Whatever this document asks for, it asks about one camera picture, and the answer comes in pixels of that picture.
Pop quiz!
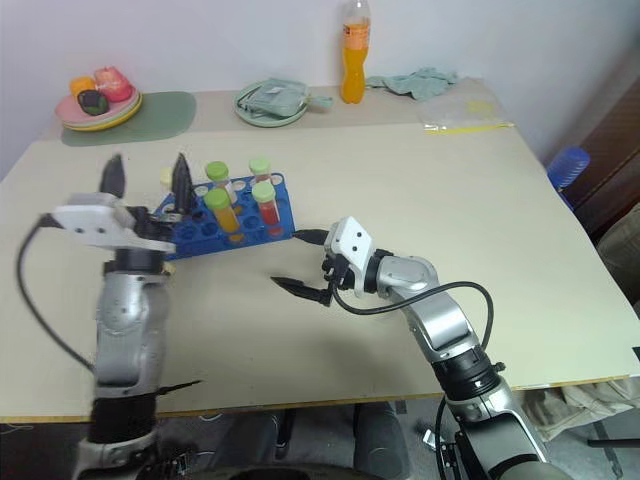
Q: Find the clear zip plastic bag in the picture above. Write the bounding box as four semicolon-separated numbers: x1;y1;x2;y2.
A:
417;95;517;136

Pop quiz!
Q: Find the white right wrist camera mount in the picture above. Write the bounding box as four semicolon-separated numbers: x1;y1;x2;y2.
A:
323;216;375;274

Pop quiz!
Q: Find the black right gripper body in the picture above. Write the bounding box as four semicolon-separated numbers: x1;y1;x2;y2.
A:
322;252;358;292

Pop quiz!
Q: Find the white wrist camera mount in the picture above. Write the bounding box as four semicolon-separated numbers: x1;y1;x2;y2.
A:
51;191;177;254
323;216;375;274

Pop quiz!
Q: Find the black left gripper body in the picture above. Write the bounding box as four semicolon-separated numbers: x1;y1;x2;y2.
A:
127;203;182;246

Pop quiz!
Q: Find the dark brown cabinet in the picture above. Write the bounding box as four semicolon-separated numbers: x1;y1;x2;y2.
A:
568;49;640;239

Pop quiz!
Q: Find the pink plate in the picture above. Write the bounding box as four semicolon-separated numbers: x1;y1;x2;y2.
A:
54;90;137;125

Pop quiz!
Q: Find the dark rounded shape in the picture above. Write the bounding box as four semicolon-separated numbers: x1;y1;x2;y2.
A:
351;401;412;480

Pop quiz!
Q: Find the green-capped clear test tube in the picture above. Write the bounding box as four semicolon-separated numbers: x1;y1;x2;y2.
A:
205;160;235;194

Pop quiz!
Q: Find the orange soda bottle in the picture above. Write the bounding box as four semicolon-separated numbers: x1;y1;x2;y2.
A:
340;0;373;106

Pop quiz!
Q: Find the blue ribbed plastic object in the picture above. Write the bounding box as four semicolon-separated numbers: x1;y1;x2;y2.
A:
545;145;592;207

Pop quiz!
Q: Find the red pink toy food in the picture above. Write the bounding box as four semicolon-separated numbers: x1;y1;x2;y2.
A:
93;66;134;103

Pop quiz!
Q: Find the black and green toy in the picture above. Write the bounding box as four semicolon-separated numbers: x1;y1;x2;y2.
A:
76;89;111;116

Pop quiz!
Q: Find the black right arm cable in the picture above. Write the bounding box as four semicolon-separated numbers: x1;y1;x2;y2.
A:
331;281;495;354

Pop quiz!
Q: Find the crumpled green cloth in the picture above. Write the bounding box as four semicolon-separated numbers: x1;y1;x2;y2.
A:
365;66;459;102

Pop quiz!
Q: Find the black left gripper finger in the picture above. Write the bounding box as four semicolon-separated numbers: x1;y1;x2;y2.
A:
99;154;127;198
171;152;195;218

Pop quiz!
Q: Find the green placemat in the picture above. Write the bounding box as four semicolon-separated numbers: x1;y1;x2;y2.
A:
60;90;198;148

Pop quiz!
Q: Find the green-capped red liquid tube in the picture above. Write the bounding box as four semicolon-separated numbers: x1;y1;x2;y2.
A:
248;156;273;187
250;181;282;229

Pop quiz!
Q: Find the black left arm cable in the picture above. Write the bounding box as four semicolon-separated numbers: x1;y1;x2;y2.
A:
16;213;96;372

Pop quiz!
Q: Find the olive fabric bundle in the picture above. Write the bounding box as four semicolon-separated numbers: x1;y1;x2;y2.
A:
596;203;640;304

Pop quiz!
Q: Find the orange toy fruit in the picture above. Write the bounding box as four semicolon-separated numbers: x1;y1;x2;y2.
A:
69;75;97;100

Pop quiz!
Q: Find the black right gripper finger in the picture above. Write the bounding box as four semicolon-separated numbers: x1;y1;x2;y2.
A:
270;275;334;307
293;228;332;247

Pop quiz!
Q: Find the green-capped yellow liquid tube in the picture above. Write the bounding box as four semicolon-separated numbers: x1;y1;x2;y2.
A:
203;188;239;236

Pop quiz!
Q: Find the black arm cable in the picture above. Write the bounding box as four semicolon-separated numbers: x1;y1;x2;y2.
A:
16;213;96;372
331;281;495;354

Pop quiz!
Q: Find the blue test tube rack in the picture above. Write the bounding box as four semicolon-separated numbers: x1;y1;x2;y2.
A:
149;171;299;262

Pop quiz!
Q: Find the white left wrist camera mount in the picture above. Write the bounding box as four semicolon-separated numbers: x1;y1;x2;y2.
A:
51;191;177;254

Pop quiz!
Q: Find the light green plate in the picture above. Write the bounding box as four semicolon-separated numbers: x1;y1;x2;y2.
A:
233;79;309;128

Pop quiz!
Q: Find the stack of coloured plates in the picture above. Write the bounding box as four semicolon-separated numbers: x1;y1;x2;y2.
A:
60;91;144;133

